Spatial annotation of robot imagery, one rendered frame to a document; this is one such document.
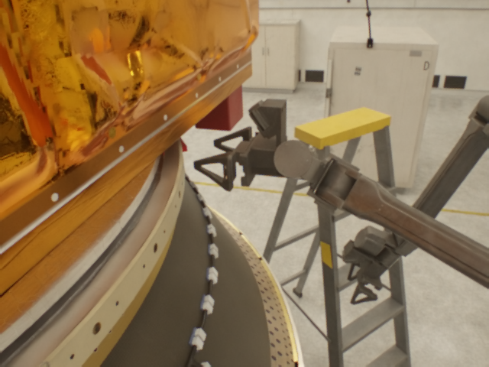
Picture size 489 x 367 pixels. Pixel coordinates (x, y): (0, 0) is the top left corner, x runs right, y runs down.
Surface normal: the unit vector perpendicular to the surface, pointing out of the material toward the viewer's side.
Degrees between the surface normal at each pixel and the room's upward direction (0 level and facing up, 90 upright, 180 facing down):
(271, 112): 90
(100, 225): 0
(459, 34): 90
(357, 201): 54
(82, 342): 90
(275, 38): 90
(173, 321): 62
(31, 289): 0
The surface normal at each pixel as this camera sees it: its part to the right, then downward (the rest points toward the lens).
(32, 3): 0.57, 0.46
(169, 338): 0.85, -0.36
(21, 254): 0.95, 0.11
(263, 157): -0.29, 0.45
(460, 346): -0.04, -0.88
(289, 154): -0.27, -0.04
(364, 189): -0.57, -0.23
